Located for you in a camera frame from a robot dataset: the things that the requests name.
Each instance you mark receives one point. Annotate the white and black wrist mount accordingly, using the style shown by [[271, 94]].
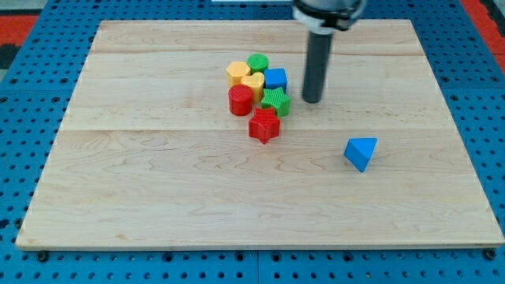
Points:
[[323, 17]]

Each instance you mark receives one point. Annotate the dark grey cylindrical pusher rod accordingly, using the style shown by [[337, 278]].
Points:
[[316, 60]]

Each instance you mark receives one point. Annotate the blue triangle block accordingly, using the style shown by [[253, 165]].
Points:
[[359, 151]]

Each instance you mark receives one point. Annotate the green star block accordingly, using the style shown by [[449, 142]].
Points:
[[276, 99]]

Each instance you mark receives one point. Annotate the red star block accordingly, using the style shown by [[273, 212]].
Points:
[[264, 124]]

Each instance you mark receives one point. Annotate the blue cube block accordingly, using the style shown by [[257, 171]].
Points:
[[275, 78]]

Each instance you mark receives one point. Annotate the green cylinder block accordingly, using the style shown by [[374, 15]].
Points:
[[257, 62]]

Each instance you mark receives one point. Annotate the yellow heart block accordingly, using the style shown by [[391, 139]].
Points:
[[256, 83]]

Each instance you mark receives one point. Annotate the yellow hexagon block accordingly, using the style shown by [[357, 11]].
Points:
[[235, 71]]

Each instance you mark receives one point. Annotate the red cylinder block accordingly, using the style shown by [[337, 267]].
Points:
[[240, 99]]

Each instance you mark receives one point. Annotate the wooden board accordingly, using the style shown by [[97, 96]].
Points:
[[149, 157]]

